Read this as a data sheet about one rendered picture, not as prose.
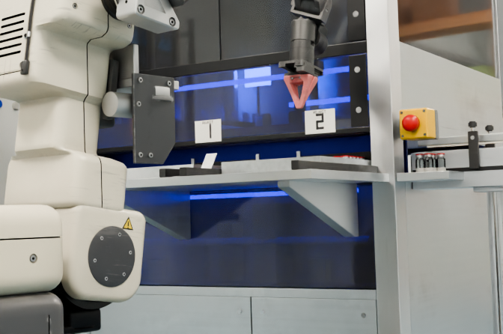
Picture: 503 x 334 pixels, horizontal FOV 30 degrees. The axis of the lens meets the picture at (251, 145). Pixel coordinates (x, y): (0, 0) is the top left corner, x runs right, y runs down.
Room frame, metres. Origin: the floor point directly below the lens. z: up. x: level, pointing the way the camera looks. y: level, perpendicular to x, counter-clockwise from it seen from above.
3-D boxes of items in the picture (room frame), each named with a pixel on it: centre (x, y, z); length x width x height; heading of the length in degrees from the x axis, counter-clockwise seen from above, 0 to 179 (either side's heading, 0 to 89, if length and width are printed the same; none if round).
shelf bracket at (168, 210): (2.40, 0.27, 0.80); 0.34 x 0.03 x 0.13; 149
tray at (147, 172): (2.42, 0.16, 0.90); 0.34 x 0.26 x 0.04; 149
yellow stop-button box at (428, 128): (2.22, -0.40, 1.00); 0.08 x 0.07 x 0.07; 149
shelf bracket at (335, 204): (2.14, -0.15, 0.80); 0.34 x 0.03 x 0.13; 149
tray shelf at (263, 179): (2.28, 0.05, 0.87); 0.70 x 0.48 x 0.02; 59
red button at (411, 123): (2.18, -0.38, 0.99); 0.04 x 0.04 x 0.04; 59
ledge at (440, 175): (2.25, -0.44, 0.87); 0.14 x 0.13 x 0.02; 149
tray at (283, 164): (2.25, -0.13, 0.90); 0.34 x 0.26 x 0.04; 149
